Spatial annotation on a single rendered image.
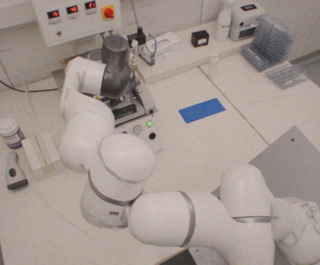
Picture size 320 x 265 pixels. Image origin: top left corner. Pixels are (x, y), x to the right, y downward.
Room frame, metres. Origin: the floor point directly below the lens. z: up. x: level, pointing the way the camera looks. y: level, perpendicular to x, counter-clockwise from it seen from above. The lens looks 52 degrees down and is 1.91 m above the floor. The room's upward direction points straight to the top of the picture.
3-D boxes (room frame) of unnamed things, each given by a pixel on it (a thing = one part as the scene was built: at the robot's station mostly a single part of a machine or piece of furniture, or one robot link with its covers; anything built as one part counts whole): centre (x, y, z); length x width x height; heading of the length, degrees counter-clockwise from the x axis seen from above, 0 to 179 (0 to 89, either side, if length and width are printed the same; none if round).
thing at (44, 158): (0.74, 0.51, 0.80); 0.19 x 0.13 x 0.09; 28
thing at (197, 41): (1.55, -0.24, 0.83); 0.09 x 0.06 x 0.07; 110
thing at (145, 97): (0.98, 0.09, 0.96); 0.26 x 0.05 x 0.07; 27
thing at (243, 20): (1.70, -0.50, 0.88); 0.25 x 0.20 x 0.17; 22
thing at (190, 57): (1.57, -0.23, 0.77); 0.84 x 0.30 x 0.04; 118
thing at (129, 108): (0.82, 0.16, 0.99); 0.15 x 0.02 x 0.04; 117
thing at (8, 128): (0.84, 0.66, 0.82); 0.09 x 0.09 x 0.15
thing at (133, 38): (1.20, 0.11, 1.05); 0.15 x 0.05 x 0.15; 117
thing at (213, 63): (1.32, -0.29, 0.82); 0.05 x 0.05 x 0.14
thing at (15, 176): (0.68, 0.62, 0.79); 0.20 x 0.08 x 0.08; 28
